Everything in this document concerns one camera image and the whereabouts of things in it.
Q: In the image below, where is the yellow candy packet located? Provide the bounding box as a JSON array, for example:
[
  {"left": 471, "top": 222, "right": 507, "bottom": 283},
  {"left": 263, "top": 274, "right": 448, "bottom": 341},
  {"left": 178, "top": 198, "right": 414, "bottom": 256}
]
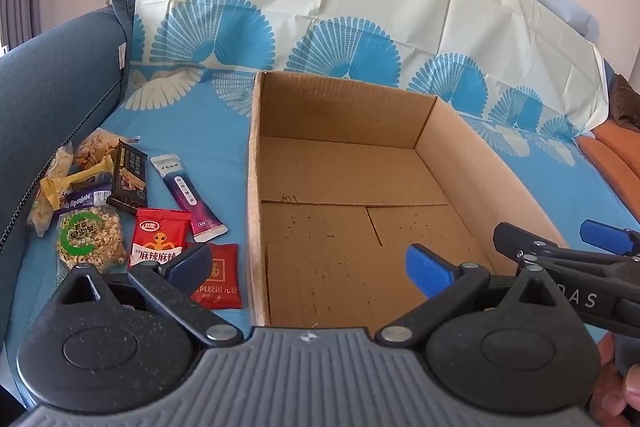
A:
[{"left": 40, "top": 156, "right": 113, "bottom": 208}]

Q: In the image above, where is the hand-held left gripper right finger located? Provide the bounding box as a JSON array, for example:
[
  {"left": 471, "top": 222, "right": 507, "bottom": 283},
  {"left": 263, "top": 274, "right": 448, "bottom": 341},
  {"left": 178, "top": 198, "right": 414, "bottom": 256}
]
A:
[{"left": 375, "top": 243, "right": 566, "bottom": 348}]

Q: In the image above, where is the brown chocolate bar packet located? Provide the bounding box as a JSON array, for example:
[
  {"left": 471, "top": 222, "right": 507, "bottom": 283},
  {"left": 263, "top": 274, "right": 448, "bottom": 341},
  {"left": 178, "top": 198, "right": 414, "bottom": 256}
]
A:
[{"left": 106, "top": 139, "right": 149, "bottom": 215}]

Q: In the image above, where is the blue cream fan-print cover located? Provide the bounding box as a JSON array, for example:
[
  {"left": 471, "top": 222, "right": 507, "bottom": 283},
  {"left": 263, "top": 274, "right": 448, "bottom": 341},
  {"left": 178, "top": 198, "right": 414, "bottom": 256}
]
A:
[{"left": 10, "top": 0, "right": 640, "bottom": 408}]

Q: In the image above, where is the purple candy packet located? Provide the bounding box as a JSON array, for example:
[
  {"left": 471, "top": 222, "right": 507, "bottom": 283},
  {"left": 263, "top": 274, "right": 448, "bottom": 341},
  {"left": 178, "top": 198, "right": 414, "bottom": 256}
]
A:
[{"left": 57, "top": 187, "right": 111, "bottom": 212}]

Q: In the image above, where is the person's right hand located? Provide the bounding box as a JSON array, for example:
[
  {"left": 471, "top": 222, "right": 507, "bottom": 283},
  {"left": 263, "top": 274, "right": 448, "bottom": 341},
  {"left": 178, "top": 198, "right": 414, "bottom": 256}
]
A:
[{"left": 591, "top": 334, "right": 640, "bottom": 417}]

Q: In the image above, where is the brown cloth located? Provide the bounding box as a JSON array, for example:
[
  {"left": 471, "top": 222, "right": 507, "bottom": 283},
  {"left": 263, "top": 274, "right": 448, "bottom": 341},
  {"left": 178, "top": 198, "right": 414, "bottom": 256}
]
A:
[{"left": 607, "top": 74, "right": 640, "bottom": 132}]

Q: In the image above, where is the green label peanut packet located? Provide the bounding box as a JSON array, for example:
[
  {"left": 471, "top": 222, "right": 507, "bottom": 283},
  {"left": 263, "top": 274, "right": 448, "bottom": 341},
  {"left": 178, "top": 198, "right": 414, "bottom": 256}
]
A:
[{"left": 55, "top": 204, "right": 127, "bottom": 275}]

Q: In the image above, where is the brown cardboard box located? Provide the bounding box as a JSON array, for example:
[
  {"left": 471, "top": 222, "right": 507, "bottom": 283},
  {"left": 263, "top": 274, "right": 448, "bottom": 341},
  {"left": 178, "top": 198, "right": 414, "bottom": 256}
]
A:
[{"left": 246, "top": 71, "right": 571, "bottom": 327}]

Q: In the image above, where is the purple white stick sachet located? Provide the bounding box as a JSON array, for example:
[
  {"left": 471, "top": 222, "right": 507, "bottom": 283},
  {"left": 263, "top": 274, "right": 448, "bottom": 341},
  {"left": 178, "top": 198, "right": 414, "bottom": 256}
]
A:
[{"left": 151, "top": 153, "right": 228, "bottom": 243}]

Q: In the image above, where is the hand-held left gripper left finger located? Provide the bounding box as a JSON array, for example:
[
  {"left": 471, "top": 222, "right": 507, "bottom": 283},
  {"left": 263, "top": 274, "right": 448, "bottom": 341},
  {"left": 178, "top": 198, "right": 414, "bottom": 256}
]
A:
[{"left": 52, "top": 243, "right": 245, "bottom": 348}]

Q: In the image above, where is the dark red snack packet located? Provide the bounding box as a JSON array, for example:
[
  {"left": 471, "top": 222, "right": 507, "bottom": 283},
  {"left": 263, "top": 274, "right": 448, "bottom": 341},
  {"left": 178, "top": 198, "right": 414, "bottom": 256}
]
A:
[{"left": 187, "top": 243, "right": 243, "bottom": 310}]

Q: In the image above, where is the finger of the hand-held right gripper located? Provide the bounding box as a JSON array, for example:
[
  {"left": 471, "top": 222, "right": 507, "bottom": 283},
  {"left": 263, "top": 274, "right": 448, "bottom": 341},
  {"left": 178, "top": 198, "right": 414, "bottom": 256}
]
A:
[
  {"left": 581, "top": 220, "right": 640, "bottom": 255},
  {"left": 492, "top": 222, "right": 640, "bottom": 273}
]

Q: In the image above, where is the clear cracker bag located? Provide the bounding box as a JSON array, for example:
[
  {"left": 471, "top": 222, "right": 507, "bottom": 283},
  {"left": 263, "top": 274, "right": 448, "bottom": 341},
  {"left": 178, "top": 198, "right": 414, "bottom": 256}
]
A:
[{"left": 74, "top": 131, "right": 141, "bottom": 170}]

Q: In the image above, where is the clear pale snack packet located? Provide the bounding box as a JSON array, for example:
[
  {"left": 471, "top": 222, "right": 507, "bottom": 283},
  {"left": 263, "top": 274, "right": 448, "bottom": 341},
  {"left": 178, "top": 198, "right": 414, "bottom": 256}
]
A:
[{"left": 27, "top": 146, "right": 75, "bottom": 237}]

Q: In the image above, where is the orange cushion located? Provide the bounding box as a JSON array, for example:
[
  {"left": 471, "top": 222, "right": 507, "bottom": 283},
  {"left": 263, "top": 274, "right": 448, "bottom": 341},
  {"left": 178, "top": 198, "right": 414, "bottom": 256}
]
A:
[{"left": 575, "top": 119, "right": 640, "bottom": 214}]

